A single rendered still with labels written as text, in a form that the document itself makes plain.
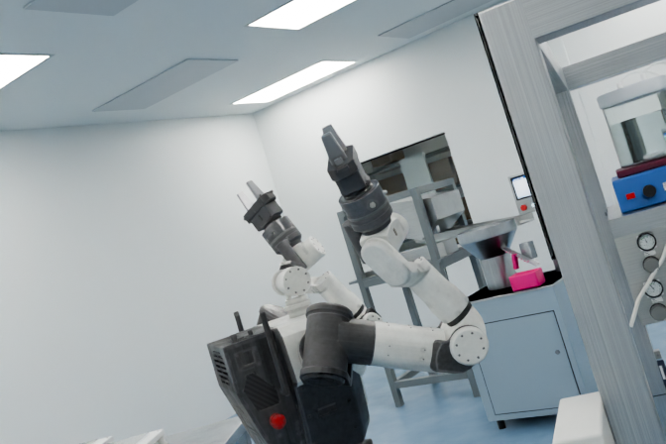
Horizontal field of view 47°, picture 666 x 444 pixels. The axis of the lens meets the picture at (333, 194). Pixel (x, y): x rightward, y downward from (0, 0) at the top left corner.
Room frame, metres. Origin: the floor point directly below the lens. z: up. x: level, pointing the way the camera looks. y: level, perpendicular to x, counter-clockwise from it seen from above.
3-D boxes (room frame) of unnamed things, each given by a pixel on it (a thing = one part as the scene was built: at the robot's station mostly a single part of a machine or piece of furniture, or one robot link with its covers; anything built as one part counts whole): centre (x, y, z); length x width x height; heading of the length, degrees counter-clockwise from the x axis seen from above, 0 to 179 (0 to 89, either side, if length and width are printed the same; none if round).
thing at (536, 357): (4.53, -0.88, 0.38); 0.63 x 0.57 x 0.76; 55
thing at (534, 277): (4.29, -0.90, 0.80); 0.16 x 0.12 x 0.09; 55
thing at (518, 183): (4.53, -1.14, 1.07); 0.23 x 0.10 x 0.62; 55
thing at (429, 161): (7.75, -0.72, 1.43); 1.32 x 0.01 x 1.11; 55
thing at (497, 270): (4.60, -0.88, 0.95); 0.49 x 0.36 x 0.38; 55
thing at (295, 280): (1.76, 0.15, 1.29); 0.10 x 0.07 x 0.09; 21
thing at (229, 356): (1.75, 0.21, 1.09); 0.34 x 0.30 x 0.36; 21
